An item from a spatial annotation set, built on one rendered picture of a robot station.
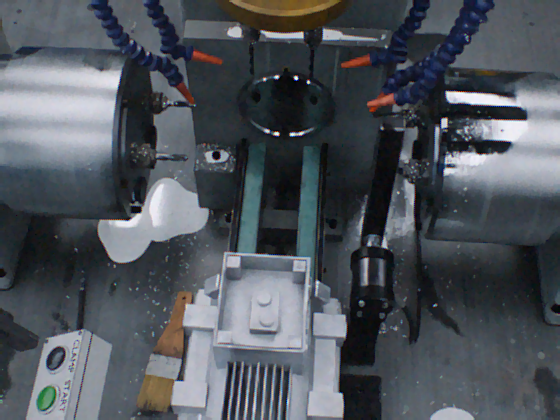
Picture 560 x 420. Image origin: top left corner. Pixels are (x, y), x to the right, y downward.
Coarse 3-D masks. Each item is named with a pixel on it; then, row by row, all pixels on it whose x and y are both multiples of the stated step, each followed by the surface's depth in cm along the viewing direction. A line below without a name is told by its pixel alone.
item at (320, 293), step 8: (208, 280) 98; (216, 280) 96; (208, 288) 97; (216, 288) 96; (312, 288) 96; (320, 288) 96; (328, 288) 97; (208, 296) 97; (216, 296) 97; (312, 296) 95; (320, 296) 95; (328, 296) 97; (320, 304) 97; (192, 416) 87; (200, 416) 87
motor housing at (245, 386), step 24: (312, 312) 96; (336, 312) 98; (192, 336) 95; (312, 336) 95; (192, 360) 93; (312, 360) 93; (336, 360) 96; (216, 384) 90; (240, 384) 87; (264, 384) 87; (288, 384) 89; (312, 384) 92; (336, 384) 94; (216, 408) 88; (240, 408) 87; (264, 408) 86; (288, 408) 86
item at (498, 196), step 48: (432, 96) 109; (480, 96) 103; (528, 96) 103; (432, 144) 107; (480, 144) 101; (528, 144) 101; (432, 192) 106; (480, 192) 103; (528, 192) 102; (480, 240) 110; (528, 240) 109
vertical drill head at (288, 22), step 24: (216, 0) 92; (240, 0) 89; (264, 0) 89; (288, 0) 89; (312, 0) 89; (336, 0) 89; (240, 24) 94; (264, 24) 89; (288, 24) 89; (312, 24) 90; (312, 48) 96; (312, 72) 101
